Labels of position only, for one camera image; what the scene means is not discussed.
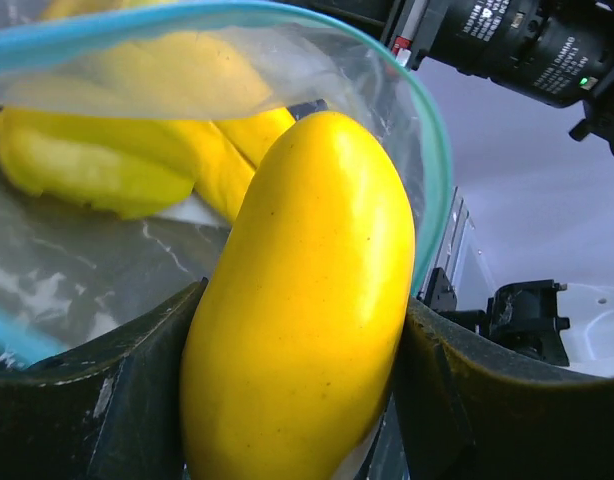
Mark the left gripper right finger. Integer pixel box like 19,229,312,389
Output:
394,299,614,479

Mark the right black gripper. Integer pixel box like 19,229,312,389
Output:
306,0,614,109

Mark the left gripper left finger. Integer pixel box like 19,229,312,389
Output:
0,280,207,479

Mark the blue zip clear bag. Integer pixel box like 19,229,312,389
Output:
0,1,451,369

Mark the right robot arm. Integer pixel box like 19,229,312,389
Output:
303,0,614,156

